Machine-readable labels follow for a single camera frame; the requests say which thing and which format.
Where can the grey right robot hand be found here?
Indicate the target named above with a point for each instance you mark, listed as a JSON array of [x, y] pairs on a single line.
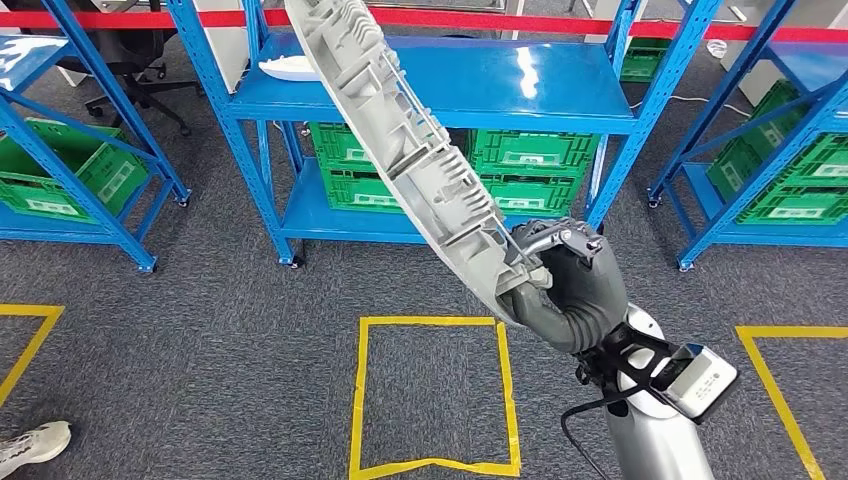
[[583, 298]]

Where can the silver plastic wheel cover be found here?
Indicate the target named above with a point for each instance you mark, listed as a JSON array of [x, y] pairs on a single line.
[[397, 132]]

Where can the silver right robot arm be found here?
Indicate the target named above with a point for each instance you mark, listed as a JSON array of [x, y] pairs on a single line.
[[656, 444]]

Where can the blue metal shelf rack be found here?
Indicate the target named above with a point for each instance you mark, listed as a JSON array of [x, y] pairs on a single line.
[[60, 233], [497, 79], [815, 66]]

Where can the white curved plastic part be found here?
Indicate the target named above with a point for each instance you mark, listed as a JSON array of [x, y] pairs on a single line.
[[291, 68]]

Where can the yellow floor tape outline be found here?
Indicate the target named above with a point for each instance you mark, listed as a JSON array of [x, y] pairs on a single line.
[[363, 397], [795, 330], [26, 309]]

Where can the red barrier belt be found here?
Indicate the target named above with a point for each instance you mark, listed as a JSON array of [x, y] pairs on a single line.
[[530, 25]]

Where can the crumpled clear plastic bag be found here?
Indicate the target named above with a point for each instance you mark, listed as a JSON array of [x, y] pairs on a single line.
[[717, 48]]

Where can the black office chair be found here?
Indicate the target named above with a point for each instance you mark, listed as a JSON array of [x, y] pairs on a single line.
[[132, 46]]

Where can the person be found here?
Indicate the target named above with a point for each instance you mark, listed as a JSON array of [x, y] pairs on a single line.
[[33, 447]]

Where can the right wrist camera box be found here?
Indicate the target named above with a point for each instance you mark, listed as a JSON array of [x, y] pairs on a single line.
[[699, 384]]

